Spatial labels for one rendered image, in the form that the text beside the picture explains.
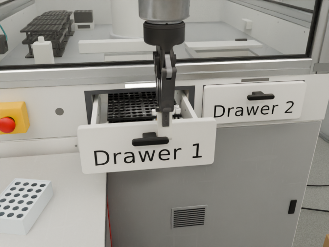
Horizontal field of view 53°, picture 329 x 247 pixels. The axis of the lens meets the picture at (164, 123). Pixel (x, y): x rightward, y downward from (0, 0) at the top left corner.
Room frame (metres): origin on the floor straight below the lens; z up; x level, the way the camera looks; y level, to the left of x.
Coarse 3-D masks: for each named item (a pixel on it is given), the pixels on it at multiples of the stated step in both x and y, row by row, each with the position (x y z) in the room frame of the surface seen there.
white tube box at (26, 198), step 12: (24, 180) 0.59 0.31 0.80; (36, 180) 0.59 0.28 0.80; (48, 180) 0.59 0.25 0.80; (12, 192) 0.55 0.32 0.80; (24, 192) 0.55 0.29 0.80; (36, 192) 0.56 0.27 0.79; (48, 192) 0.57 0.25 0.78; (0, 204) 0.51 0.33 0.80; (12, 204) 0.51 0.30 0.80; (24, 204) 0.51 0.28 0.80; (36, 204) 0.52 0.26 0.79; (0, 216) 0.48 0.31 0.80; (12, 216) 0.48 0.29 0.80; (24, 216) 0.48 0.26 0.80; (36, 216) 0.51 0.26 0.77; (0, 228) 0.47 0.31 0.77; (12, 228) 0.47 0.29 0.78; (24, 228) 0.47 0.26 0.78
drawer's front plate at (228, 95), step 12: (228, 84) 0.85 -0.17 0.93; (240, 84) 0.85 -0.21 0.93; (252, 84) 0.85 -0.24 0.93; (264, 84) 0.85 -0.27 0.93; (276, 84) 0.85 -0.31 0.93; (288, 84) 0.85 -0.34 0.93; (300, 84) 0.86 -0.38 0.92; (204, 96) 0.83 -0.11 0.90; (216, 96) 0.83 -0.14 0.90; (228, 96) 0.83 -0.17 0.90; (240, 96) 0.84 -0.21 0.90; (276, 96) 0.85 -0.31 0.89; (288, 96) 0.86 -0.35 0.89; (300, 96) 0.86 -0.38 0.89; (204, 108) 0.82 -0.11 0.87; (216, 108) 0.83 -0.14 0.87; (240, 108) 0.84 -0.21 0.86; (264, 108) 0.85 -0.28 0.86; (276, 108) 0.85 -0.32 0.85; (300, 108) 0.86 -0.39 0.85; (216, 120) 0.83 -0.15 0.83; (228, 120) 0.83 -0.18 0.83; (240, 120) 0.84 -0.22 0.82; (252, 120) 0.84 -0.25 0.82; (264, 120) 0.85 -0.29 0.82
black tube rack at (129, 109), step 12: (108, 96) 0.83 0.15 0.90; (120, 96) 0.84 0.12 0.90; (132, 96) 0.84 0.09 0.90; (144, 96) 0.83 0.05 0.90; (108, 108) 0.75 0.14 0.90; (120, 108) 0.75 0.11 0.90; (132, 108) 0.75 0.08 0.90; (144, 108) 0.75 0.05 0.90; (132, 120) 0.74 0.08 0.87; (144, 120) 0.71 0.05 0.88
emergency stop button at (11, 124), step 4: (0, 120) 0.70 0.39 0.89; (4, 120) 0.70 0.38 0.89; (8, 120) 0.70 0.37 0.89; (12, 120) 0.71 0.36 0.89; (0, 124) 0.70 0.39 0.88; (4, 124) 0.70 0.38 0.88; (8, 124) 0.70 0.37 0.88; (12, 124) 0.70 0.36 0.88; (0, 128) 0.70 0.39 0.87; (4, 128) 0.70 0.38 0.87; (8, 128) 0.70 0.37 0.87; (12, 128) 0.70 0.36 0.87; (4, 132) 0.70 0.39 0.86; (8, 132) 0.70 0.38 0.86
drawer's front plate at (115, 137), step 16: (80, 128) 0.58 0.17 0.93; (96, 128) 0.59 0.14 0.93; (112, 128) 0.59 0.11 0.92; (128, 128) 0.60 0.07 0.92; (144, 128) 0.60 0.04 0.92; (176, 128) 0.61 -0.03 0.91; (192, 128) 0.62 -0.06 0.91; (208, 128) 0.62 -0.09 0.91; (80, 144) 0.58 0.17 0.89; (96, 144) 0.59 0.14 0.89; (112, 144) 0.59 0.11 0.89; (128, 144) 0.60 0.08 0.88; (176, 144) 0.61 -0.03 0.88; (192, 144) 0.62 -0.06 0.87; (208, 144) 0.62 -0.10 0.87; (112, 160) 0.59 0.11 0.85; (128, 160) 0.60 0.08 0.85; (160, 160) 0.61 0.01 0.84; (176, 160) 0.61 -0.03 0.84; (192, 160) 0.62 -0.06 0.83; (208, 160) 0.62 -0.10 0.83
